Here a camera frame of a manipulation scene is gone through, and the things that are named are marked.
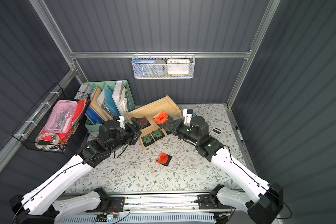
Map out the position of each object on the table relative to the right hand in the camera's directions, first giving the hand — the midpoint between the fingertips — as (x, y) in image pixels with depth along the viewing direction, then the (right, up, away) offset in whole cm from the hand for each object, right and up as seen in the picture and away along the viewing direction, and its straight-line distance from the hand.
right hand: (167, 120), depth 66 cm
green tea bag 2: (-8, -10, +33) cm, 36 cm away
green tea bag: (-15, -14, +31) cm, 37 cm away
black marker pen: (+55, -11, +42) cm, 70 cm away
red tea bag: (-4, +1, +3) cm, 5 cm away
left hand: (-11, -2, 0) cm, 12 cm away
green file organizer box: (-40, +14, +27) cm, 50 cm away
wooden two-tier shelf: (-13, +6, +23) cm, 27 cm away
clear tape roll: (-53, -10, 0) cm, 54 cm away
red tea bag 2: (-3, -25, +24) cm, 35 cm away
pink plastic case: (-56, +2, +6) cm, 56 cm away
